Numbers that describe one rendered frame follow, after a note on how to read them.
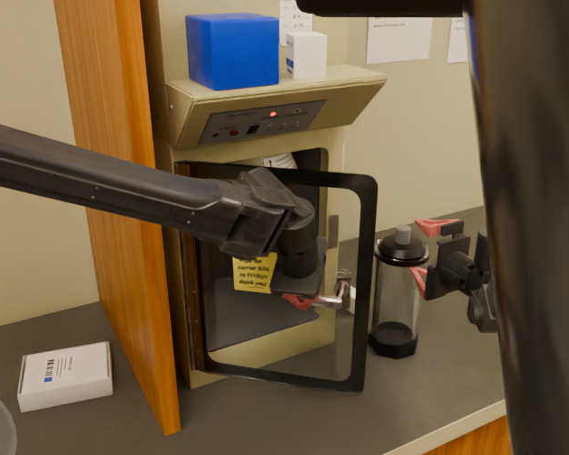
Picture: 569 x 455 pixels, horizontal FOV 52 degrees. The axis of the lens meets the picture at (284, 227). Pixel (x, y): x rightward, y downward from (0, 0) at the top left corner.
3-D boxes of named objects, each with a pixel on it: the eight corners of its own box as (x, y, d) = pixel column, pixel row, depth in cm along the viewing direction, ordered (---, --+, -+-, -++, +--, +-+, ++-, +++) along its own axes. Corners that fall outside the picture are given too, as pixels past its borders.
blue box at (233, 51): (188, 79, 86) (183, 14, 82) (249, 73, 90) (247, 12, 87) (214, 91, 78) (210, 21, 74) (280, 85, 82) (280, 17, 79)
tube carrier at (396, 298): (357, 331, 124) (362, 241, 115) (399, 320, 128) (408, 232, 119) (385, 361, 115) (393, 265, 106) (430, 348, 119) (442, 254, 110)
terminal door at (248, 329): (197, 368, 107) (181, 159, 90) (363, 394, 100) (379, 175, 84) (195, 371, 106) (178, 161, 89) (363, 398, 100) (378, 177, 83)
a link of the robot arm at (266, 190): (232, 261, 71) (263, 202, 67) (188, 207, 77) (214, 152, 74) (300, 261, 79) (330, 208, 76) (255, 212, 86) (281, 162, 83)
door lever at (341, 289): (291, 290, 94) (291, 275, 93) (349, 296, 92) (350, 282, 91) (284, 307, 89) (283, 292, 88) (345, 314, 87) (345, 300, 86)
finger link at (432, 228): (433, 205, 106) (471, 223, 98) (429, 240, 109) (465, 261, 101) (403, 212, 103) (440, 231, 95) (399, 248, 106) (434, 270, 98)
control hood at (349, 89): (169, 146, 89) (163, 80, 85) (345, 121, 103) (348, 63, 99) (195, 168, 80) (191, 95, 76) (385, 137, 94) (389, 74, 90)
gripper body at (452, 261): (463, 231, 100) (496, 248, 94) (456, 283, 104) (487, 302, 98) (433, 239, 97) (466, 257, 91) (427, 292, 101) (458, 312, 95)
